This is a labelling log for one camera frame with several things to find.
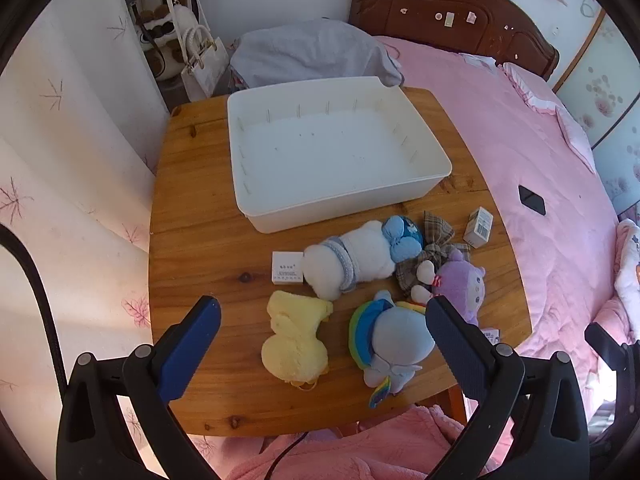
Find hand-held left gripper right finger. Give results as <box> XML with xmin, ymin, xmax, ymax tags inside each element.
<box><xmin>425</xmin><ymin>295</ymin><xmax>591</xmax><ymax>480</ymax></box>

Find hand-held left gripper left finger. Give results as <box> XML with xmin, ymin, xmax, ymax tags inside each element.
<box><xmin>56</xmin><ymin>295</ymin><xmax>222</xmax><ymax>480</ymax></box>

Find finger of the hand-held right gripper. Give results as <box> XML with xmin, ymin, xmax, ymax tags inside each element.
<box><xmin>584</xmin><ymin>322</ymin><xmax>640</xmax><ymax>376</ymax></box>

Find purple plush toy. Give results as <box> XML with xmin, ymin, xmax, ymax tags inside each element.
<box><xmin>410</xmin><ymin>250</ymin><xmax>487</xmax><ymax>326</ymax></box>

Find blue rainbow pony plush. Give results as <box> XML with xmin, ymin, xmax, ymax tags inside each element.
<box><xmin>348</xmin><ymin>290</ymin><xmax>437</xmax><ymax>409</ymax></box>

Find yellow plush duck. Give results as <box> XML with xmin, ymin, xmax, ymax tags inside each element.
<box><xmin>261</xmin><ymin>290</ymin><xmax>334</xmax><ymax>391</ymax></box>

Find brown plaid fabric bow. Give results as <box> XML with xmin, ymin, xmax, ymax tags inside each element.
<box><xmin>395</xmin><ymin>210</ymin><xmax>473</xmax><ymax>301</ymax></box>

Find white carton with barcode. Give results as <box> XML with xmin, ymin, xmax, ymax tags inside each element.
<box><xmin>463</xmin><ymin>206</ymin><xmax>494</xmax><ymax>248</ymax></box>

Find white plastic storage bin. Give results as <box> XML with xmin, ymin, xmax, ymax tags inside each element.
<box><xmin>226</xmin><ymin>76</ymin><xmax>453</xmax><ymax>234</ymax></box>

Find white shoulder bag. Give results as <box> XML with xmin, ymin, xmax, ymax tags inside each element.
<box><xmin>157</xmin><ymin>0</ymin><xmax>201</xmax><ymax>48</ymax></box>

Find pink printed cloth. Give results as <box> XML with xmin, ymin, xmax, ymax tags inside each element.
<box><xmin>614</xmin><ymin>219</ymin><xmax>640</xmax><ymax>321</ymax></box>

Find small square white box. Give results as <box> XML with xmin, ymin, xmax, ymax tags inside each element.
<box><xmin>271</xmin><ymin>250</ymin><xmax>304</xmax><ymax>287</ymax></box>

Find white and blue plush toy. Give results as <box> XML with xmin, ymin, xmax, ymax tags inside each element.
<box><xmin>302</xmin><ymin>215</ymin><xmax>426</xmax><ymax>301</ymax></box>

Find black smartphone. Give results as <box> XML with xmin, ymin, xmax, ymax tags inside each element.
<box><xmin>517</xmin><ymin>185</ymin><xmax>547</xmax><ymax>217</ymax></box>

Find pink quilted bedspread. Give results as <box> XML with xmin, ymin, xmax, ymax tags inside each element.
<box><xmin>372</xmin><ymin>35</ymin><xmax>631</xmax><ymax>461</ymax></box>

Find floral wardrobe door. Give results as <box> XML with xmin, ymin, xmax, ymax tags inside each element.
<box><xmin>552</xmin><ymin>0</ymin><xmax>640</xmax><ymax>211</ymax></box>

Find pink frilled pillow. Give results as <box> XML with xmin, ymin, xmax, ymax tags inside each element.
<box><xmin>502</xmin><ymin>62</ymin><xmax>598</xmax><ymax>176</ymax></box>

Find grey pillow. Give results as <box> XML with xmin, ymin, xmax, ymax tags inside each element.
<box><xmin>230</xmin><ymin>17</ymin><xmax>405</xmax><ymax>96</ymax></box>

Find shoe rack with shoes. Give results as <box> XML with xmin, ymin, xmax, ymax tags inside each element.
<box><xmin>120</xmin><ymin>0</ymin><xmax>201</xmax><ymax>81</ymax></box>

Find dark wooden headboard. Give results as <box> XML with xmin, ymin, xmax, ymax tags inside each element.
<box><xmin>348</xmin><ymin>0</ymin><xmax>560</xmax><ymax>81</ymax></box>

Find thin black cable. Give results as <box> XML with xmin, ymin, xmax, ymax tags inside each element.
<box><xmin>265</xmin><ymin>430</ymin><xmax>307</xmax><ymax>480</ymax></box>

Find thick black cable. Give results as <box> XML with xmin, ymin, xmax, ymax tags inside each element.
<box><xmin>0</xmin><ymin>223</ymin><xmax>68</xmax><ymax>406</ymax></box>

